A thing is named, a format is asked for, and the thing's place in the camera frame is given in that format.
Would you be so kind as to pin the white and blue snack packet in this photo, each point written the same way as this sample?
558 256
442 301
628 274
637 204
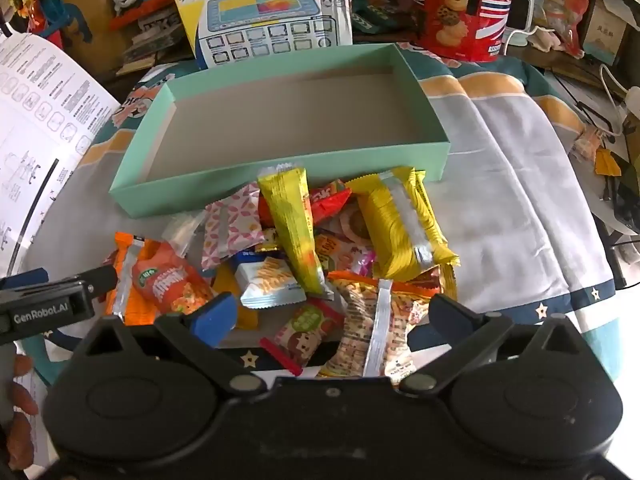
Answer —
270 280

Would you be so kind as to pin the stack of books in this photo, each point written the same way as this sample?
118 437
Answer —
150 40

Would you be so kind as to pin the printed blanket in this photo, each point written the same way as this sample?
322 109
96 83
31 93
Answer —
500 185

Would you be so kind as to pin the red white-print packet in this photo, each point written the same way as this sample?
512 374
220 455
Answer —
327 202

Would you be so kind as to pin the beige cracker packet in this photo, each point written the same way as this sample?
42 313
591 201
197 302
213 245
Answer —
370 330

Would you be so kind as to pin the clear small wrapper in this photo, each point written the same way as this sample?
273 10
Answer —
182 230

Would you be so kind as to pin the orange silver-seam packet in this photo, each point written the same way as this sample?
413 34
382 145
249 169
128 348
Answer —
125 265

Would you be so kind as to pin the yellow blue-label packet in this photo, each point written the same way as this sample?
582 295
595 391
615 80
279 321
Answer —
248 317

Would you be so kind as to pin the printed instruction sheet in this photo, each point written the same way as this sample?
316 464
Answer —
45 125

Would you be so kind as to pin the cartoon dog bag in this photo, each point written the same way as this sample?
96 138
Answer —
562 0

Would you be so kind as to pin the brown labelled carton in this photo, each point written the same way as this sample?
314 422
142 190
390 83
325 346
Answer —
607 35

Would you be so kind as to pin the yellow paper tags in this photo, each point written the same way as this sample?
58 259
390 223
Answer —
607 162

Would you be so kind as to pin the pink patterned white packet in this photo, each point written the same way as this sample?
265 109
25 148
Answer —
232 225

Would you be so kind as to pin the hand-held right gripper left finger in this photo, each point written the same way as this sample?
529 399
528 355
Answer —
215 317

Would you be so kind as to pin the red biscuit tin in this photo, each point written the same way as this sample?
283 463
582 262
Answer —
465 10

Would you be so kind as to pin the long yellow snack packet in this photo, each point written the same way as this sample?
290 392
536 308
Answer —
290 220

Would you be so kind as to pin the strawberry candy packet green label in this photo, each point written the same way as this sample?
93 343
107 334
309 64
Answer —
302 332

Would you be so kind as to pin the orange green-label snack packet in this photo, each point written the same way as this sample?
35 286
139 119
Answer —
170 280

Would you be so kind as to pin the person's left hand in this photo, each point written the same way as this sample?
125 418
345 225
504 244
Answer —
20 405

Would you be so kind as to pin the toy tablet box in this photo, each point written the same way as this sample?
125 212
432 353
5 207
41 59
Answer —
265 15

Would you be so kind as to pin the white electric appliance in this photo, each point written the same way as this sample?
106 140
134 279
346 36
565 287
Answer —
520 15

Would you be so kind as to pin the mint green cardboard box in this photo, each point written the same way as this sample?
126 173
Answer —
280 120

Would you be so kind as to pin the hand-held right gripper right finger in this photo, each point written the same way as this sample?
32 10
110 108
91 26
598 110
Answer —
450 315

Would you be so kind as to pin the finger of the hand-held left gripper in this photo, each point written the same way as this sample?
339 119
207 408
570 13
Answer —
25 278
97 277

